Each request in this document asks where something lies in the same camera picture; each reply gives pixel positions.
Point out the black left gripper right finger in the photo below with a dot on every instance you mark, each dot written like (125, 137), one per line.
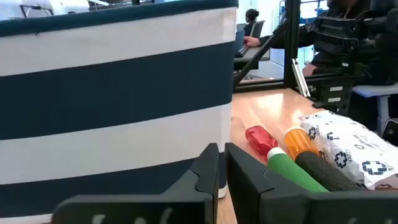
(264, 202)

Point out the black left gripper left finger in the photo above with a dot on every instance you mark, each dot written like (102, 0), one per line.
(186, 205)

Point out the red pill bottle white cap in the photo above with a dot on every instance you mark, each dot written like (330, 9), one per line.
(260, 139)

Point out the black bandage roll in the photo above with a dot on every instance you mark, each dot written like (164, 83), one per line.
(326, 174)

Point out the orange pill bottle white cap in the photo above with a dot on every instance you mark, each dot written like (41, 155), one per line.
(297, 141)

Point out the white package blue cross print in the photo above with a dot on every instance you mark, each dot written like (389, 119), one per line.
(357, 146)

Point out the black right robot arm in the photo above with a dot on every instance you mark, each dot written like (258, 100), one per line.
(334, 99)

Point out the navy white striped fabric basket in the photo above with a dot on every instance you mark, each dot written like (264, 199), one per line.
(109, 93)

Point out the chair with grey armrest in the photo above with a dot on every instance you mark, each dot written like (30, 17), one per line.
(373, 90)

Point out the grey office chair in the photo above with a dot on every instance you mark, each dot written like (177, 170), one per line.
(259, 29)

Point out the grey desk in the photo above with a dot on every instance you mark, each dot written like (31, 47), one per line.
(253, 58)

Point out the laptop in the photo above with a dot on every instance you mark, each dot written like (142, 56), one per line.
(239, 40)

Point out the black smartphone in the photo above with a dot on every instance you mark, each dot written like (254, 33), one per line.
(391, 132)

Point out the silver metal bracket strip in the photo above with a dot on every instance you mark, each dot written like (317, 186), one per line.
(301, 79)

